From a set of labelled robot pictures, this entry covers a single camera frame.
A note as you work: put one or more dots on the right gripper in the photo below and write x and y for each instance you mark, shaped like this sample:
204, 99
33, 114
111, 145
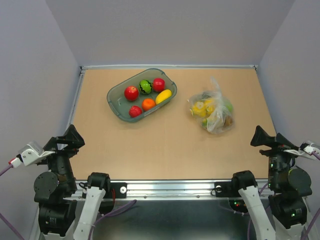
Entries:
261, 136

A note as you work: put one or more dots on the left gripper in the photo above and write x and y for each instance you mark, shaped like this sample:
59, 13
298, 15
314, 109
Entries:
72, 135

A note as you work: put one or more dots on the clear plastic bag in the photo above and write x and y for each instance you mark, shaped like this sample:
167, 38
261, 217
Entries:
213, 124

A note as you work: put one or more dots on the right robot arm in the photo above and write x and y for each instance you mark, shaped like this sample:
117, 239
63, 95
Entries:
289, 184

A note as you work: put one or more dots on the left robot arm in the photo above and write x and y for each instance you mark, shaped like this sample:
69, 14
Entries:
53, 189

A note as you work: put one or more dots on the green fruit in bag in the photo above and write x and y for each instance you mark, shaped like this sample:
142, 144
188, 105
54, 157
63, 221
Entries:
228, 105

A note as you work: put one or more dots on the orange toy fruit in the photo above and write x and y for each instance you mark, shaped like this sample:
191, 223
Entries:
147, 104

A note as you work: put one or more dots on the grey-green plastic basin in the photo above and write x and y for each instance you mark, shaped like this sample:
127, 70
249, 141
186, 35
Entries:
120, 106

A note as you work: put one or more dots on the red toy strawberry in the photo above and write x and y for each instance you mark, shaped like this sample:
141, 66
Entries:
135, 111

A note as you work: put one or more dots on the red apple left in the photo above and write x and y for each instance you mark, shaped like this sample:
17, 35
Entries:
131, 93

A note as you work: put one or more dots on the red apple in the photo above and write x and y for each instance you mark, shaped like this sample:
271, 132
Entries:
131, 93
158, 85

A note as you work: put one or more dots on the green toy watermelon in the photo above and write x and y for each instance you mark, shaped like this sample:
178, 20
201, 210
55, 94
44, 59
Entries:
145, 87

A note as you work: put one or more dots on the yellow toy mango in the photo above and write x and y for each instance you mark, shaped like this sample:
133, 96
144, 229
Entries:
163, 95

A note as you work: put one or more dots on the red apple right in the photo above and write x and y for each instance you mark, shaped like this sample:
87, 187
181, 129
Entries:
158, 85

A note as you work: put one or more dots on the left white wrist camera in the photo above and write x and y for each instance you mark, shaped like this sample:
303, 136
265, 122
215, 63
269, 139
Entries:
33, 153

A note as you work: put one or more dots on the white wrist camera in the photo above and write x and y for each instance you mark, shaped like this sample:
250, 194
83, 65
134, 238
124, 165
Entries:
308, 149
33, 153

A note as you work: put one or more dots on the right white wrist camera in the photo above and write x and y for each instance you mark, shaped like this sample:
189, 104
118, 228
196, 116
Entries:
308, 149

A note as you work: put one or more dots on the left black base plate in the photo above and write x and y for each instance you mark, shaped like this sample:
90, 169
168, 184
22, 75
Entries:
118, 190

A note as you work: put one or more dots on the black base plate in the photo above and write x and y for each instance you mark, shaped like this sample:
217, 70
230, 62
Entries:
118, 190
224, 189

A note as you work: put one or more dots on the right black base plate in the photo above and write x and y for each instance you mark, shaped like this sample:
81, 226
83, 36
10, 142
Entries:
224, 189

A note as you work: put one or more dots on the aluminium front rail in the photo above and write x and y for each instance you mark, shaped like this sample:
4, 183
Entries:
170, 190

